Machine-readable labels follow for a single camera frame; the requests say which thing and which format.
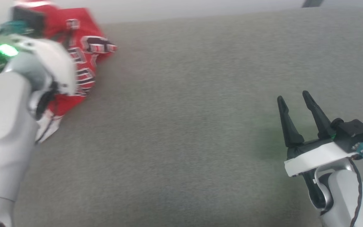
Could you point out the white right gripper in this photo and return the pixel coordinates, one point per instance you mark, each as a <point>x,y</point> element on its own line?
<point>314,157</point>

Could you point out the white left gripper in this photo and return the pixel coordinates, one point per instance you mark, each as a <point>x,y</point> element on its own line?
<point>55,60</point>

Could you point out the red basketball jersey white trim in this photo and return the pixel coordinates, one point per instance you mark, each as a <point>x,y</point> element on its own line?
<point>87,30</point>

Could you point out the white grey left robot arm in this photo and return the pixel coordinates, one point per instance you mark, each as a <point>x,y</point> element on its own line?
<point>5,132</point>

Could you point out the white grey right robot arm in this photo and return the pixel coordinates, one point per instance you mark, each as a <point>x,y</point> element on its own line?
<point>339,195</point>

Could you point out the grey fabric sofa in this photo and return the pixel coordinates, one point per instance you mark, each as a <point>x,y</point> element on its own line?
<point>184,126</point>

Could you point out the grey metal pole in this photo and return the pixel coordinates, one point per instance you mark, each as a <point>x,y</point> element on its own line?
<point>312,3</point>

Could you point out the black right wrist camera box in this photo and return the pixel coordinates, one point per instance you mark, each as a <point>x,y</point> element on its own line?
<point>353,132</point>

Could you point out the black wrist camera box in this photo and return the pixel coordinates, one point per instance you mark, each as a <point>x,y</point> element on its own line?
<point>27,19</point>
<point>353,132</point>

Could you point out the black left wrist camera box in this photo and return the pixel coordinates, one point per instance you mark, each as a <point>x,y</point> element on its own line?
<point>27,19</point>

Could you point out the teal left camera connector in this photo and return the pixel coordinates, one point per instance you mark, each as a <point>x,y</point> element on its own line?
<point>16,26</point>

